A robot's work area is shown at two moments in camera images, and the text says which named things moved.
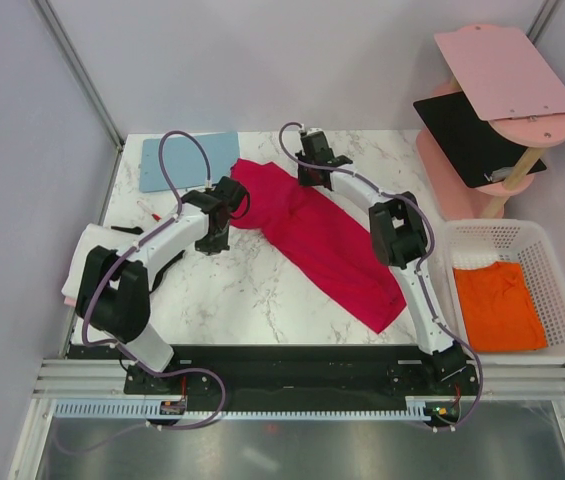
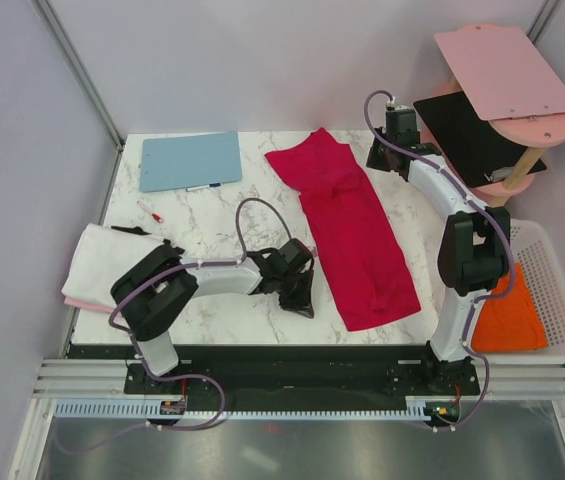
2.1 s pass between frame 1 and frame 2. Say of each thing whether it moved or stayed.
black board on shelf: stayed
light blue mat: stayed
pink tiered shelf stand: stayed
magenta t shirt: moved
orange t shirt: stayed
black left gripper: moved
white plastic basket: stayed
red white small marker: stayed
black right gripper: moved
